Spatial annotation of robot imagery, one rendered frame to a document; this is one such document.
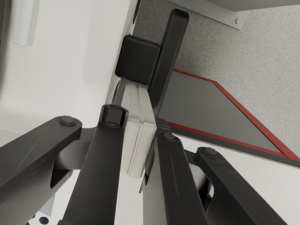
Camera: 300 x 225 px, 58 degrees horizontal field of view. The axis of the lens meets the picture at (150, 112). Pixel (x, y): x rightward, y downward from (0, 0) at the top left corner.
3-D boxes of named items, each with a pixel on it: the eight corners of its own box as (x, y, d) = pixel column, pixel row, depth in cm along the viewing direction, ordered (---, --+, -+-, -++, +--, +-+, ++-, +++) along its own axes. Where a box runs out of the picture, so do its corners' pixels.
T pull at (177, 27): (189, 13, 18) (192, 12, 16) (156, 117, 20) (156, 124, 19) (135, -4, 17) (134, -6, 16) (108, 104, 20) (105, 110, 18)
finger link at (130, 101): (126, 176, 13) (111, 173, 13) (127, 122, 20) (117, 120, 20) (141, 121, 12) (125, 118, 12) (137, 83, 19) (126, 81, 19)
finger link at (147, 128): (141, 122, 12) (157, 126, 12) (137, 84, 19) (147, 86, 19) (126, 178, 13) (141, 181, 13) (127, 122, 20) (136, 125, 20)
